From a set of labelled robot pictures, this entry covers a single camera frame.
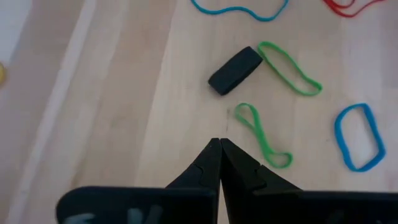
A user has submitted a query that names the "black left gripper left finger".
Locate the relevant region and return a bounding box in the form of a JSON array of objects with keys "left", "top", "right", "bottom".
[{"left": 55, "top": 138, "right": 221, "bottom": 224}]

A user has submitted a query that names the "blue rubber band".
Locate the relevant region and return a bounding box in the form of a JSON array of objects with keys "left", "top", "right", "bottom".
[{"left": 333, "top": 103, "right": 387, "bottom": 173}]

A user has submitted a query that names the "long teal rubber band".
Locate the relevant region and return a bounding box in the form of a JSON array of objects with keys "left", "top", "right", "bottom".
[{"left": 190, "top": 0, "right": 290, "bottom": 22}]

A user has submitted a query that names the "long red rubber band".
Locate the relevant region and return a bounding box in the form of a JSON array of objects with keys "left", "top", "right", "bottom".
[{"left": 322, "top": 0, "right": 388, "bottom": 19}]

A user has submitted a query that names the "small green rubber band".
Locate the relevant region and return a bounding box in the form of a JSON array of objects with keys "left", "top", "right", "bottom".
[{"left": 234, "top": 102, "right": 294, "bottom": 169}]

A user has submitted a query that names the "black rectangular block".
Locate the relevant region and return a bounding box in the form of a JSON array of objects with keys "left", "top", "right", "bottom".
[{"left": 207, "top": 45, "right": 264, "bottom": 96}]

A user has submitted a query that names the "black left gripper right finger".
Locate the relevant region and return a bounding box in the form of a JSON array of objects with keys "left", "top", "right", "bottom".
[{"left": 221, "top": 139, "right": 398, "bottom": 224}]

